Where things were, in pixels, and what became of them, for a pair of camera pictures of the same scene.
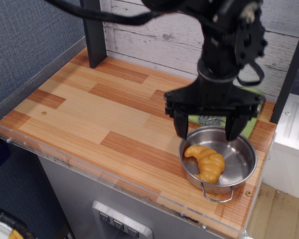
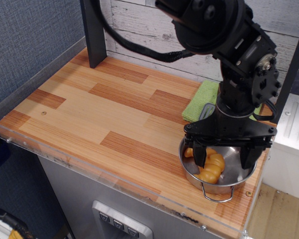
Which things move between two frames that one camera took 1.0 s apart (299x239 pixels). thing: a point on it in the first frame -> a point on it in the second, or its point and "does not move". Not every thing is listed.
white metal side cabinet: x=287 y=170 does not move
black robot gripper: x=211 y=97 -> x=231 y=125
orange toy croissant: x=211 y=164 does not move
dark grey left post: x=94 y=34 does not move
